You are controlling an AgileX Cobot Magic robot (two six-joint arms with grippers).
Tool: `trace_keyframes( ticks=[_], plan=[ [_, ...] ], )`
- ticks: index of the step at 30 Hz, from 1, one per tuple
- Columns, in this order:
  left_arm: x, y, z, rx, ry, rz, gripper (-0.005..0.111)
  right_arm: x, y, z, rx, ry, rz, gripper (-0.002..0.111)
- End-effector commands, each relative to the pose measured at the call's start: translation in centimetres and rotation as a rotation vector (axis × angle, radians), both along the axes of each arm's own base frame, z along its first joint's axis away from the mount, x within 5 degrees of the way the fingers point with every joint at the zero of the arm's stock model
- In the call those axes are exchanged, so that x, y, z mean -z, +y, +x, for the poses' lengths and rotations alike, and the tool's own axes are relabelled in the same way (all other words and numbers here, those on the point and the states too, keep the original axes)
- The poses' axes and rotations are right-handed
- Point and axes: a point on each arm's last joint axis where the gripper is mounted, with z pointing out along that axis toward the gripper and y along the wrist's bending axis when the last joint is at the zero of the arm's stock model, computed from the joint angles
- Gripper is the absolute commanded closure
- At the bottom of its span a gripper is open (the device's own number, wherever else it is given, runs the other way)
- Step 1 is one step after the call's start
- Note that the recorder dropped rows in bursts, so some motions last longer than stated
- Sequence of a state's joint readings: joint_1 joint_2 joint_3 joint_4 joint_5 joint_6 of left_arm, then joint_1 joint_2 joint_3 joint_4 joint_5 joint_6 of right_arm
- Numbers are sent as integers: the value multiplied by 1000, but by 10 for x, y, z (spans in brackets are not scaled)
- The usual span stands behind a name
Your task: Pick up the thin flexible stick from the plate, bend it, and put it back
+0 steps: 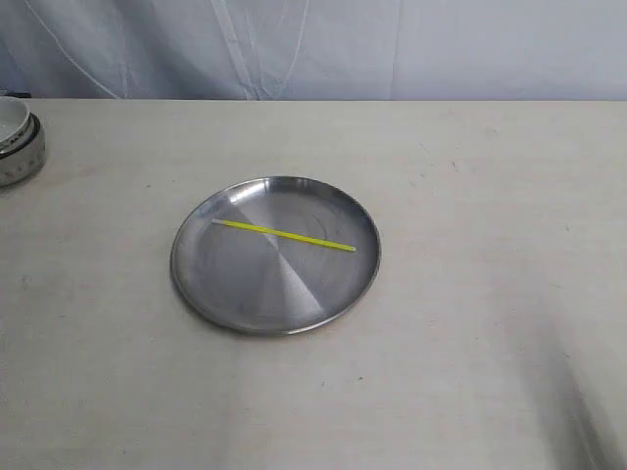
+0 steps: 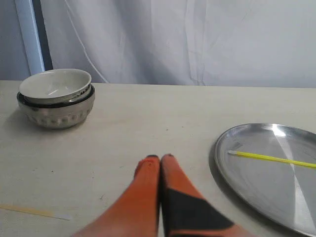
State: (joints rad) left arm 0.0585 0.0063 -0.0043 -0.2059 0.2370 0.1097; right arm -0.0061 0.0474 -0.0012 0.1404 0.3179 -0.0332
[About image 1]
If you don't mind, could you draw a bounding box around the thin yellow straw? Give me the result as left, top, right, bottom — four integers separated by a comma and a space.
212, 219, 357, 253

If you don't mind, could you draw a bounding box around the round stainless steel plate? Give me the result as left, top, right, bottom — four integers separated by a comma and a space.
169, 175, 381, 336

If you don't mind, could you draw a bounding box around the white ceramic inner bowl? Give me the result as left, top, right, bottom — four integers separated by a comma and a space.
0, 96, 30, 150

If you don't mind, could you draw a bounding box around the patterned grey outer bowl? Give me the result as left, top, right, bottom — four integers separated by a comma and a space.
0, 114, 46, 187

